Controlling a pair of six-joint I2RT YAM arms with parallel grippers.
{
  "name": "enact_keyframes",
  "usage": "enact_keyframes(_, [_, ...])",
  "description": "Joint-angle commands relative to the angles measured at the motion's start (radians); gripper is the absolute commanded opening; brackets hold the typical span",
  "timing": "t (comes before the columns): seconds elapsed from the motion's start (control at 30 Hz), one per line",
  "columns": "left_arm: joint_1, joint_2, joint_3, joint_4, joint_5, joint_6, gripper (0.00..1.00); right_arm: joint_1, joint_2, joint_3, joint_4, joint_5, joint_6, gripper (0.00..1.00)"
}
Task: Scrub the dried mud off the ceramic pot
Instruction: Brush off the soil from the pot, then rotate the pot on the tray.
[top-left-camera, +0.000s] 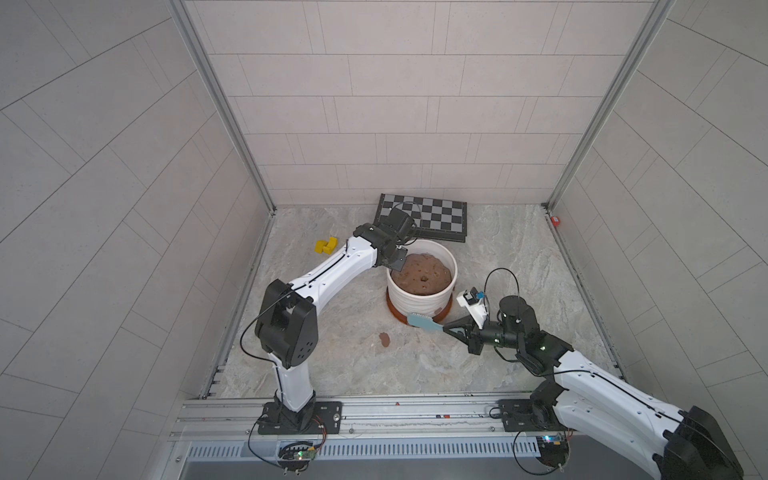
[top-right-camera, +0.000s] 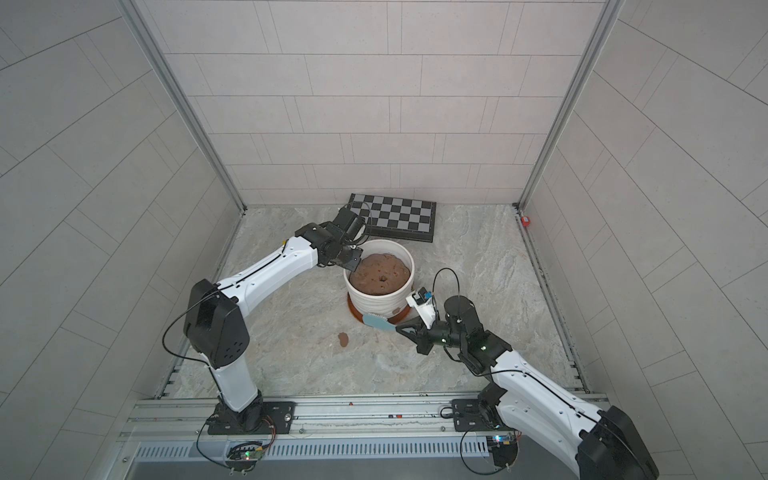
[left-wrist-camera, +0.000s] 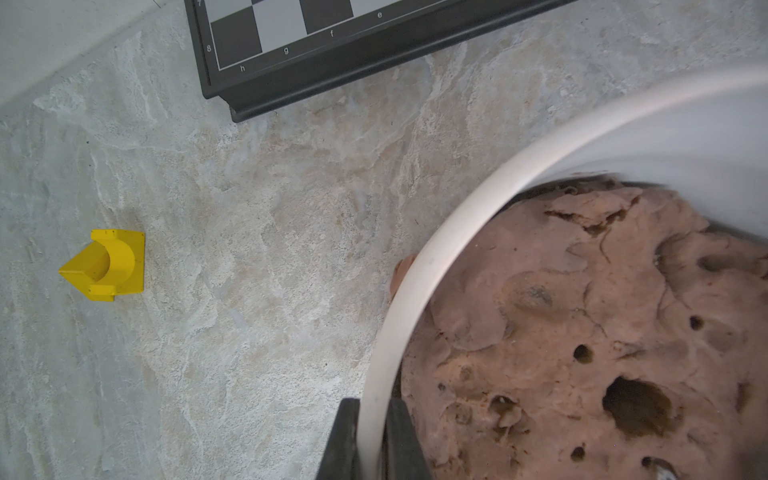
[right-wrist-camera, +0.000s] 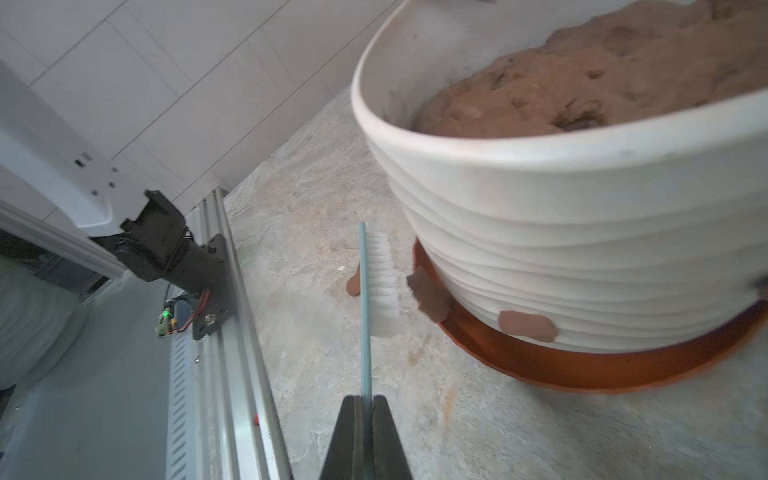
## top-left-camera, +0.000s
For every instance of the brown mud in pot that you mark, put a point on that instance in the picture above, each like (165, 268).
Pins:
(422, 274)

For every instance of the circuit board with wires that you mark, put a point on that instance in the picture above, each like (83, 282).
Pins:
(554, 451)
(296, 456)

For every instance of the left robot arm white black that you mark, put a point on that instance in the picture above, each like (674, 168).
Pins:
(287, 326)

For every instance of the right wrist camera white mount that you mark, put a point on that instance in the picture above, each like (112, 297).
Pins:
(475, 303)

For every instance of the terracotta saucer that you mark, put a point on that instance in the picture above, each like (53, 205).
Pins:
(404, 318)

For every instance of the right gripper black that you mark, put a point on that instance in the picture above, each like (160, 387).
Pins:
(470, 335)

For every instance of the yellow plastic block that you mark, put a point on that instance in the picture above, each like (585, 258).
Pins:
(326, 246)

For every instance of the right circuit board with wires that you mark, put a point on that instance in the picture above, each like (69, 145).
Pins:
(554, 451)

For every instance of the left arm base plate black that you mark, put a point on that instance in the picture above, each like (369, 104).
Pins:
(315, 418)

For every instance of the left circuit board with wires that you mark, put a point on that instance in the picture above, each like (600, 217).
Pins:
(296, 456)

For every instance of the black grey checkerboard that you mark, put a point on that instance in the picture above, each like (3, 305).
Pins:
(434, 219)

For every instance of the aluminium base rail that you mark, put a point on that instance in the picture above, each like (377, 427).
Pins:
(363, 417)

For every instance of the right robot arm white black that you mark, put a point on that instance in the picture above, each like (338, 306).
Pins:
(665, 441)

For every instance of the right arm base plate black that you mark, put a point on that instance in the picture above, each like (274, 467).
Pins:
(523, 415)

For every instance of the white ceramic pot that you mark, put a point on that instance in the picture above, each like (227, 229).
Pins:
(426, 305)

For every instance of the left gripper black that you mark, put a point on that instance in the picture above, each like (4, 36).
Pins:
(396, 253)

